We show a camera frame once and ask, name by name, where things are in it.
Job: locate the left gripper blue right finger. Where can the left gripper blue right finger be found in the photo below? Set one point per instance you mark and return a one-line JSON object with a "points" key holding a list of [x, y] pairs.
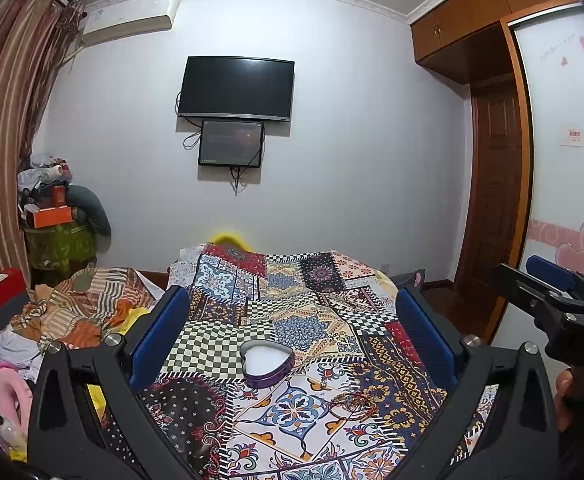
{"points": [[433, 337]]}

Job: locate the yellow pillow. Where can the yellow pillow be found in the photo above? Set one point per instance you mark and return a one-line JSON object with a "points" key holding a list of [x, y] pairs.
{"points": [[230, 239]]}

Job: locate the colourful patchwork bedspread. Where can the colourful patchwork bedspread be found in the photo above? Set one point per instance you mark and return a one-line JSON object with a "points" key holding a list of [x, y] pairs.
{"points": [[358, 397]]}

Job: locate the striped brown curtain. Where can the striped brown curtain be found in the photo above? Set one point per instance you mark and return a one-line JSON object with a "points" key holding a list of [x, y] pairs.
{"points": [[34, 37]]}

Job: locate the white wall air conditioner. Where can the white wall air conditioner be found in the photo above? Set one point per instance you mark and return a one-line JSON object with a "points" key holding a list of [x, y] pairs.
{"points": [[128, 18]]}

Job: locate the purple heart-shaped tin box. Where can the purple heart-shaped tin box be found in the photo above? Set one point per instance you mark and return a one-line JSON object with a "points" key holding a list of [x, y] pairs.
{"points": [[265, 362]]}

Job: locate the right hand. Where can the right hand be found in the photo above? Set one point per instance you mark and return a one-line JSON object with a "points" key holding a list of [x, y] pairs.
{"points": [[569, 389]]}

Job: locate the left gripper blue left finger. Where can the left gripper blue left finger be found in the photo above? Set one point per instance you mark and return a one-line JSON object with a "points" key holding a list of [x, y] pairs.
{"points": [[150, 339]]}

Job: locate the red and white box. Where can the red and white box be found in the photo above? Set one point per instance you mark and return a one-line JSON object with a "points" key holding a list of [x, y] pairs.
{"points": [[11, 284]]}

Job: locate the small black wall monitor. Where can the small black wall monitor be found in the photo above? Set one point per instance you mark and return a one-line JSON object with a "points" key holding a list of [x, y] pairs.
{"points": [[231, 144]]}

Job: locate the pink plush toy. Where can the pink plush toy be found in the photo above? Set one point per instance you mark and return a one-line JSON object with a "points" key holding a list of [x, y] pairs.
{"points": [[16, 398]]}

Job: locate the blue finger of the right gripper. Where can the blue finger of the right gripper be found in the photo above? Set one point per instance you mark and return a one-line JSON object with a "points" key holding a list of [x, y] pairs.
{"points": [[525, 292], [550, 273]]}

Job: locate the orange shoe box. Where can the orange shoe box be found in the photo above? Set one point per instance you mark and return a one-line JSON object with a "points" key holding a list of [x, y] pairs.
{"points": [[45, 218]]}

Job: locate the white sliding door with hearts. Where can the white sliding door with hearts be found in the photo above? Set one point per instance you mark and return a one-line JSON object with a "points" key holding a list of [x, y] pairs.
{"points": [[551, 48]]}

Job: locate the green patterned storage box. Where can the green patterned storage box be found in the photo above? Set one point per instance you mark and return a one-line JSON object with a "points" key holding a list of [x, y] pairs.
{"points": [[55, 248]]}

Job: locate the wooden wardrobe with cabinets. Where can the wooden wardrobe with cabinets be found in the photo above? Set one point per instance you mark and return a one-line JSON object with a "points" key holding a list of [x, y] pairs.
{"points": [[469, 42]]}

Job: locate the large black wall television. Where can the large black wall television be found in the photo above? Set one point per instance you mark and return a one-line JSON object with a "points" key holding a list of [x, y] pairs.
{"points": [[218, 86]]}

